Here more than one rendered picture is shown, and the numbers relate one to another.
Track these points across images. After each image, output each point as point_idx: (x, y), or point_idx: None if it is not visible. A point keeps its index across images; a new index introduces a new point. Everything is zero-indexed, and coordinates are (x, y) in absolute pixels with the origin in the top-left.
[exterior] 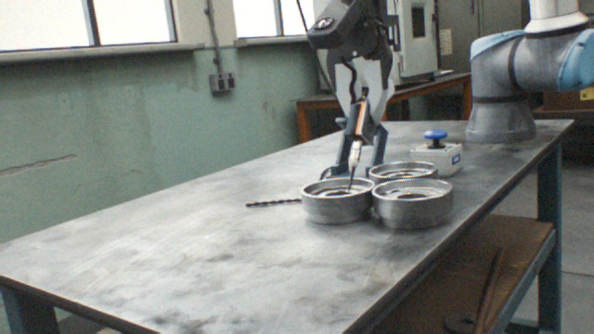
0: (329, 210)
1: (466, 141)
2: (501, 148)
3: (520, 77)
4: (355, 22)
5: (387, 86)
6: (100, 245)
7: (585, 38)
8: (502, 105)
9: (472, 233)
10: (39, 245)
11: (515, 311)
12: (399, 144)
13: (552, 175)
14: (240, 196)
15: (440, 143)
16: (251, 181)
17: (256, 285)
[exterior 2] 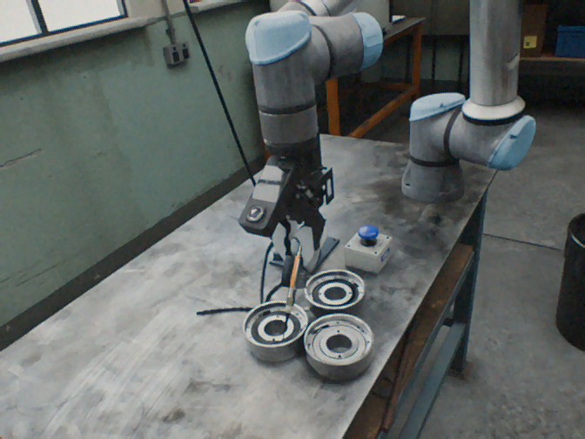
0: (267, 354)
1: (400, 193)
2: (430, 216)
3: (453, 151)
4: (286, 203)
5: (319, 246)
6: (70, 377)
7: (518, 131)
8: (435, 169)
9: None
10: (17, 371)
11: (429, 350)
12: (339, 192)
13: (477, 209)
14: (192, 289)
15: (377, 194)
16: (202, 258)
17: None
